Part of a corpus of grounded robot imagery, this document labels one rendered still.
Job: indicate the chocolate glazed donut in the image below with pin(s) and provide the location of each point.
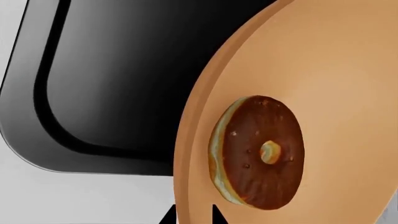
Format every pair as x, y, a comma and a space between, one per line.
264, 161

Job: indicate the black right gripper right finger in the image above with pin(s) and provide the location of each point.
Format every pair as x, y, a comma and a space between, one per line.
219, 217

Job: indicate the black tray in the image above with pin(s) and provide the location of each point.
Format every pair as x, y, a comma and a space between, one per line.
124, 81

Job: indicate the tan bowl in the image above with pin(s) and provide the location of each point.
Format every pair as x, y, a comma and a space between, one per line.
326, 70

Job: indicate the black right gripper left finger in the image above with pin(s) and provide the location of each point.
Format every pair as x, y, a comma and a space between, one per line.
169, 217

